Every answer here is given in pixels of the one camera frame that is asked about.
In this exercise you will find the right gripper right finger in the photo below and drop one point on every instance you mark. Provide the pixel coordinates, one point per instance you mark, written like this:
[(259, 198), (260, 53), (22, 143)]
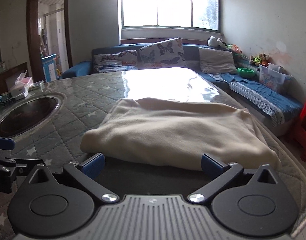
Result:
[(248, 203)]

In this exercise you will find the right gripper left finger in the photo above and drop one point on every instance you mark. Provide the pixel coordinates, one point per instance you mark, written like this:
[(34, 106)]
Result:
[(55, 205)]

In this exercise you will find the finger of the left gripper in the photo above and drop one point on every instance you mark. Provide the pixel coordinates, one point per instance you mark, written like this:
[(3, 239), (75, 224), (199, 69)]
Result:
[(6, 144), (10, 169)]

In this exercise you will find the cream sweatshirt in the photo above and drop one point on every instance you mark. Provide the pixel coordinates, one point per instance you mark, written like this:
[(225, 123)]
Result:
[(178, 134)]

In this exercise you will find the black induction cooktop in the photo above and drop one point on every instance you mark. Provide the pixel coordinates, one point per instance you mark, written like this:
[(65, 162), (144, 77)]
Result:
[(25, 117)]

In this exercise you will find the white tissue box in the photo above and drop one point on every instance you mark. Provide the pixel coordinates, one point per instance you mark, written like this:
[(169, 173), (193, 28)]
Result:
[(22, 85)]

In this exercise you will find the dark wooden cabinet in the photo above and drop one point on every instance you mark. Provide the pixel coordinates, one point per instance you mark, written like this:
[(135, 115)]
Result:
[(2, 67)]

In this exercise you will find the green card box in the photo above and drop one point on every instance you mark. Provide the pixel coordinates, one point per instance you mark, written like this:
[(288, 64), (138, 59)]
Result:
[(37, 85)]

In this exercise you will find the blue white small cabinet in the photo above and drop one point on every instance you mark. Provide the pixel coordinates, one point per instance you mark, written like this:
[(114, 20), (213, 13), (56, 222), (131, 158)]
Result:
[(49, 67)]

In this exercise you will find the quilted star tablecloth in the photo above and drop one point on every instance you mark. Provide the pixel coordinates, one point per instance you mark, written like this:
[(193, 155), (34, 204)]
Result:
[(86, 100)]

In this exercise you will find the clear plastic storage box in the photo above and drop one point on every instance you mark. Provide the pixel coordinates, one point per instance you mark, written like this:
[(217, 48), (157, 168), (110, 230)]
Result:
[(274, 80)]

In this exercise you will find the green bowl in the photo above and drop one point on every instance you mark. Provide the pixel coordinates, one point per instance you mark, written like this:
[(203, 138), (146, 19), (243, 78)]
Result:
[(246, 73)]

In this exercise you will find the blue sofa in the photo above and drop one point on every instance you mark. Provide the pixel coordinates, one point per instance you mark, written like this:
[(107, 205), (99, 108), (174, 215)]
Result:
[(274, 110)]

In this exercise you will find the plush toys pile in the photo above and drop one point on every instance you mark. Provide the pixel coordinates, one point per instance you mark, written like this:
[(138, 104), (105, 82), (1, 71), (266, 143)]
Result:
[(259, 60)]

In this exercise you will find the grey plain pillow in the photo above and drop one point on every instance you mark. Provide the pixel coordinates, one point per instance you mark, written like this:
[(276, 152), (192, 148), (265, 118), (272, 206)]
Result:
[(213, 61)]

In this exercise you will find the butterfly pillow lying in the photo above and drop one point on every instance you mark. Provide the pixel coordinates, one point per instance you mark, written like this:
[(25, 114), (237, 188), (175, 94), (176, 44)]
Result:
[(117, 62)]

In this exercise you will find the panda plush toy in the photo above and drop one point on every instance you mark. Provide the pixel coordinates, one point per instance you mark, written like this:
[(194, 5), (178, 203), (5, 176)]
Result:
[(216, 42)]

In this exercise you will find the butterfly pillow upright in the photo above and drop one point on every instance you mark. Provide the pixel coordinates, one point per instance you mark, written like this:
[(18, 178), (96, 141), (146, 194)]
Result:
[(164, 54)]

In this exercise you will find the window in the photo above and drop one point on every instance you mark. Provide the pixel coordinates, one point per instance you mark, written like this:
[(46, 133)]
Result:
[(196, 14)]

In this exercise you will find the teal black strap device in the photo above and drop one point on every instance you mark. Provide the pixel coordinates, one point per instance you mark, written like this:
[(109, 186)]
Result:
[(6, 98)]

